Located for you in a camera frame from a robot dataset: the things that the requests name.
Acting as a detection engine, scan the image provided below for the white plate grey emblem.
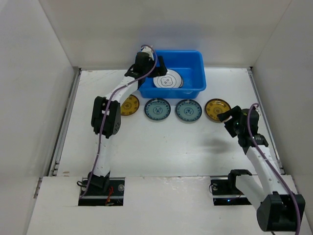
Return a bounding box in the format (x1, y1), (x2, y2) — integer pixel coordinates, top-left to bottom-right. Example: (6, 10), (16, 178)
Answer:
(153, 70), (183, 89)

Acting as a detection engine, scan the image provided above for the yellow patterned plate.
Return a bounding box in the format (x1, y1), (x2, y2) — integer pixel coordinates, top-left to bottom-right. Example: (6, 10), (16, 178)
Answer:
(121, 95), (140, 116)
(204, 98), (231, 122)

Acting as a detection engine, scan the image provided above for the blue floral plate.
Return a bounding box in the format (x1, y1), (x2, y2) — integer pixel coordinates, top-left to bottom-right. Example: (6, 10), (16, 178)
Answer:
(144, 98), (171, 121)
(175, 99), (202, 122)

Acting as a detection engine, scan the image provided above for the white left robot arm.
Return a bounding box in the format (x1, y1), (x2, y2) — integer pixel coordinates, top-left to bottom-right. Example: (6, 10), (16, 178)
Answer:
(85, 47), (164, 194)

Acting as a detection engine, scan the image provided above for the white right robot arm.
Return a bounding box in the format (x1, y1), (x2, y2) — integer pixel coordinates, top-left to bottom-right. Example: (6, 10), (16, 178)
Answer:
(175, 69), (305, 234)

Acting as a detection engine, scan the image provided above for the blue plastic bin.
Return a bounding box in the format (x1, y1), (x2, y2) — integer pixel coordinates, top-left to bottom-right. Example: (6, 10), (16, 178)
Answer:
(139, 50), (206, 99)

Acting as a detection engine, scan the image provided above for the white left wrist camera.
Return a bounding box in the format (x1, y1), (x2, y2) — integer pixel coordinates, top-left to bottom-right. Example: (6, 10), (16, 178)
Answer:
(141, 46), (154, 60)

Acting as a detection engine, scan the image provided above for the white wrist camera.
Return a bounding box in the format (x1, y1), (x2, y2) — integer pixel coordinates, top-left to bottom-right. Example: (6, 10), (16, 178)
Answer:
(254, 105), (262, 117)
(141, 46), (154, 60)

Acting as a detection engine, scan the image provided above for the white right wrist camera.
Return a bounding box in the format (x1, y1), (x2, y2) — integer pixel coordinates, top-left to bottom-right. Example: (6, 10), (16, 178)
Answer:
(254, 105), (262, 117)

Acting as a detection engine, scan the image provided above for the right metal edge rail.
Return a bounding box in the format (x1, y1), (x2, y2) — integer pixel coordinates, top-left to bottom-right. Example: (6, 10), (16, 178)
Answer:
(246, 67), (286, 175)

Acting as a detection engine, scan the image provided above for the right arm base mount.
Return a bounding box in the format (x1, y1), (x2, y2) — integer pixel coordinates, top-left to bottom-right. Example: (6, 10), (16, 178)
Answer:
(209, 176), (251, 206)

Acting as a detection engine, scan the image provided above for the metal table edge rail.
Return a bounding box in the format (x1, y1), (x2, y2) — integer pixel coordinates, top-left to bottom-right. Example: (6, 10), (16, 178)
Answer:
(33, 67), (81, 199)

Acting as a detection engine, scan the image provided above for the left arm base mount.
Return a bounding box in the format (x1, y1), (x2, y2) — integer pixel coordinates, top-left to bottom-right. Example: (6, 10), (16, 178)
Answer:
(78, 178), (125, 207)

